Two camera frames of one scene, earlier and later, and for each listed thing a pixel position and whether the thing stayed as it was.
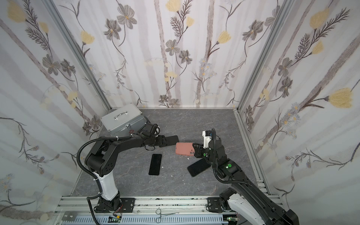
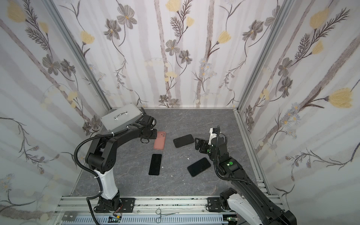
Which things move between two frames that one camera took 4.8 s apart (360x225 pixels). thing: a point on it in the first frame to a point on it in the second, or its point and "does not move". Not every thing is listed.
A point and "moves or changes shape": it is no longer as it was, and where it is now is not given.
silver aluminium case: [124, 122] does not move
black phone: [172, 140] to [183, 140]
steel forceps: [158, 211] does not move
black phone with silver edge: [155, 164] does not move
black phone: [198, 167] does not move
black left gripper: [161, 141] to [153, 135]
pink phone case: [184, 149] moves or changes shape
